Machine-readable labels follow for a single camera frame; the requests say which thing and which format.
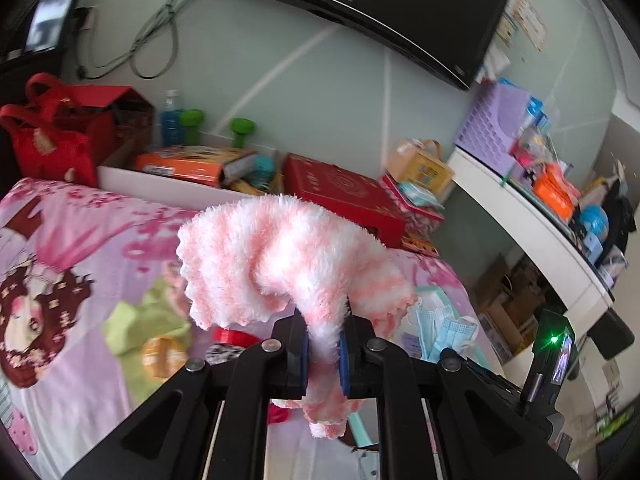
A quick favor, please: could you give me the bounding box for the purple baby wipes pack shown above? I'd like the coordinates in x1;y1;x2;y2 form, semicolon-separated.
401;333;422;359

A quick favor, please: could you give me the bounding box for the blue face mask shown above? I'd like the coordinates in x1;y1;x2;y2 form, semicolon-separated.
393;286;489;368

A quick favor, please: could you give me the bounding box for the green microfiber cloth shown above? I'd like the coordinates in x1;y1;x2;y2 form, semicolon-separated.
102;278;191;406

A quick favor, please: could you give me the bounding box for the pink white fluffy towel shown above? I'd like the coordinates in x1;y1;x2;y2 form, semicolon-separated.
177;195;416;439

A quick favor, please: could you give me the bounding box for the leopard print scrunchie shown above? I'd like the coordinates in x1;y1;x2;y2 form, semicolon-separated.
205;342;244;366

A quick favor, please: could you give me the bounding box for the red tape roll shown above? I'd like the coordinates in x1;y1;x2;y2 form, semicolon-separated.
212;327;262;349

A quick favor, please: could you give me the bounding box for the cardboard milk carton box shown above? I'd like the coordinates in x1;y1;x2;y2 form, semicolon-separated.
477;312;537;364

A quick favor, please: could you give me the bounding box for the red flower hair clip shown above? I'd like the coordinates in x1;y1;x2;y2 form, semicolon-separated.
268;403;298;425

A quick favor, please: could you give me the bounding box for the white curved desk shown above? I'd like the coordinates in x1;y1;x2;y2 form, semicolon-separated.
448;148;615;336

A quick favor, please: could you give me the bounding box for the cartoon printed bed sheet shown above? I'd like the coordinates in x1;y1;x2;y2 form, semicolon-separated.
1;179;474;479

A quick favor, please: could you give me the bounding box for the orange snack packet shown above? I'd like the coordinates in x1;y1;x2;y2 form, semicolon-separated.
533;162;580;223

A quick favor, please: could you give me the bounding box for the red white patterned box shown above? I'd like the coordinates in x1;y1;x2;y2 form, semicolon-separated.
378;174;445;258

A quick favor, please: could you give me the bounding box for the blue wipes packet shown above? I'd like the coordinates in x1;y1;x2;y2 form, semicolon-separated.
398;182;445;210

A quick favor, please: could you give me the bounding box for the large red gift box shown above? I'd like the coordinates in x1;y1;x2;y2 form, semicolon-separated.
282;154;406;248

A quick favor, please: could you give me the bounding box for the yellow gift carry box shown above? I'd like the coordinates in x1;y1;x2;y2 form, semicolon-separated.
385;139;454;197

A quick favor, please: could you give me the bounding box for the purple perforated basket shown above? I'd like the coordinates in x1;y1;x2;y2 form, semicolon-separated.
454;82;530;177

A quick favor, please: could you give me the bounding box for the orange cardboard box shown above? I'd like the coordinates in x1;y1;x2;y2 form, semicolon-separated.
134;145;257;188

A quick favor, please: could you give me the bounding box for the teal toy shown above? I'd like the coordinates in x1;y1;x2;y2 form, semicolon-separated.
245;155;276;193

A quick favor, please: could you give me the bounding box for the white storage box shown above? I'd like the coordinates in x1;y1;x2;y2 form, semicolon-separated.
96;144;281;212

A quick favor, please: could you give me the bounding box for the green dumbbell right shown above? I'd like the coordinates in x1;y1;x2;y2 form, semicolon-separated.
230;117;256;148

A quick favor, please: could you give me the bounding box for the green dumbbell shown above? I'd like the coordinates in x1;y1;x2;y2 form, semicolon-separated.
230;117;256;148
179;108;205;145

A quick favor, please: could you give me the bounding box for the green dumbbell left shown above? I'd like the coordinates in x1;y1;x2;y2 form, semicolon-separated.
179;108;205;145

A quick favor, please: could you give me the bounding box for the blue water bottle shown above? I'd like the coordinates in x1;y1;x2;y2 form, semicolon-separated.
160;90;184;148

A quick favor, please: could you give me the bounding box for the dark red open box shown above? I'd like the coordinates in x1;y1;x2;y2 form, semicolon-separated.
74;84;155;179

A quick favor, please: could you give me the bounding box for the red felt handbag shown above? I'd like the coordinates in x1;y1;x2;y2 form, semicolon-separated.
1;73;126;188

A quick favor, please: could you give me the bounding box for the small black monitor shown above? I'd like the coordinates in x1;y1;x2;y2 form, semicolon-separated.
23;0;78;53

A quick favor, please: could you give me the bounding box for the black wall cable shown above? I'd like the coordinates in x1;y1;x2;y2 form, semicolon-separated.
74;0;206;82

